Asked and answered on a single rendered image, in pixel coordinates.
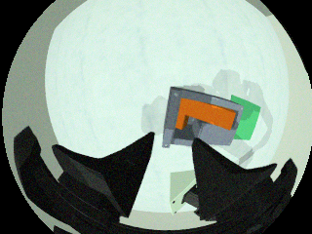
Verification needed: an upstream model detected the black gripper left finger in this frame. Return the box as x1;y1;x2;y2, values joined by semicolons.
52;132;155;218

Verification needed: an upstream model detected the orange l-shaped part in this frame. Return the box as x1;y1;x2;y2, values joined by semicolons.
175;98;237;130

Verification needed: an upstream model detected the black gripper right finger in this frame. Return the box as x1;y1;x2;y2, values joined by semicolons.
191;137;277;221

